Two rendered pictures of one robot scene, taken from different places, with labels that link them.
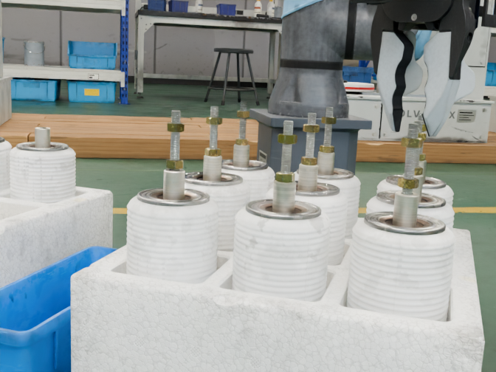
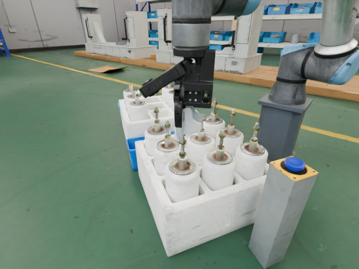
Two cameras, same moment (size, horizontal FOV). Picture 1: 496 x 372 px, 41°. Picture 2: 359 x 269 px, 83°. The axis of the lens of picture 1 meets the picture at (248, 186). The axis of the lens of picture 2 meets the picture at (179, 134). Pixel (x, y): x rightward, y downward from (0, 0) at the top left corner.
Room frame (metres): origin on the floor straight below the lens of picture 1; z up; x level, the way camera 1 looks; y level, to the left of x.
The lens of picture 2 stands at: (0.32, -0.50, 0.59)
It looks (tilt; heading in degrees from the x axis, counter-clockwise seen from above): 28 degrees down; 52
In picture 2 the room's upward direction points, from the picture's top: straight up
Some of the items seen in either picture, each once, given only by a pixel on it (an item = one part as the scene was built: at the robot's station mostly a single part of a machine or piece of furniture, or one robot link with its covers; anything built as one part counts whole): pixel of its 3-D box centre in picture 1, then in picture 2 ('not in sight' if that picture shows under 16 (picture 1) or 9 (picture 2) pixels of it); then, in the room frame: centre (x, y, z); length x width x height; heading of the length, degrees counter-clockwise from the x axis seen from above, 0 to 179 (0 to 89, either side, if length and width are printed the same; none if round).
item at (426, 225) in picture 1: (404, 224); (182, 166); (0.60, -0.15, 0.25); 0.08 x 0.08 x 0.01
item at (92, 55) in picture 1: (92, 54); (320, 38); (5.33, 1.29, 0.36); 0.50 x 0.38 x 0.21; 13
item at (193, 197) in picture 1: (173, 197); (157, 129); (0.67, 0.08, 0.25); 0.08 x 0.08 x 0.01
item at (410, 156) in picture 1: (410, 164); (182, 148); (0.60, -0.15, 0.31); 0.01 x 0.01 x 0.08
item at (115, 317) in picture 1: (298, 319); (198, 175); (0.75, -0.07, 0.09); 0.39 x 0.39 x 0.18; 74
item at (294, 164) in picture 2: not in sight; (294, 165); (0.74, -0.37, 0.32); 0.04 x 0.04 x 0.02
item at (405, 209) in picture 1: (405, 210); (182, 162); (0.60, -0.15, 0.26); 0.02 x 0.02 x 0.03
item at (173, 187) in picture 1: (173, 185); (157, 126); (0.67, 0.08, 0.26); 0.02 x 0.02 x 0.03
